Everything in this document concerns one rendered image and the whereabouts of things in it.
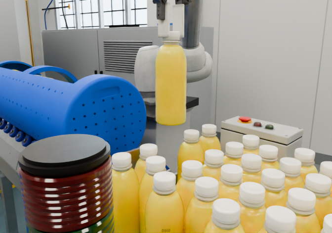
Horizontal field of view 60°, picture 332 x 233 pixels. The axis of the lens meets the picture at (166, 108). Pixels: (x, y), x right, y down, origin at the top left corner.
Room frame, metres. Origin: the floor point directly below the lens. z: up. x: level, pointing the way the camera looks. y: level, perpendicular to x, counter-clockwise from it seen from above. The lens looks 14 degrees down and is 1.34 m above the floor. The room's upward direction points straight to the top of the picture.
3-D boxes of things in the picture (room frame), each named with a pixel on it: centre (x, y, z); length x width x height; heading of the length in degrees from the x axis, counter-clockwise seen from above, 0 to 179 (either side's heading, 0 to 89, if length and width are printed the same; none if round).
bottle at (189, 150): (0.70, -0.07, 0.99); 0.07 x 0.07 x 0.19
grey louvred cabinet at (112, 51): (3.28, 0.56, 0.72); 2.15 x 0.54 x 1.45; 53
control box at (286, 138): (0.78, -0.27, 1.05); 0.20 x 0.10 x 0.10; 44
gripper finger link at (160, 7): (0.62, 0.02, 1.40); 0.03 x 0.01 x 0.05; 135
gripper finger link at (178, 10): (0.66, -0.03, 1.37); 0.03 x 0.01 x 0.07; 45
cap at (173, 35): (0.65, -0.01, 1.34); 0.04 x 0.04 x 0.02
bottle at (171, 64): (0.65, -0.01, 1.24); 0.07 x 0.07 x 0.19
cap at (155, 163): (0.53, 0.02, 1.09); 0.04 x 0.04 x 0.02
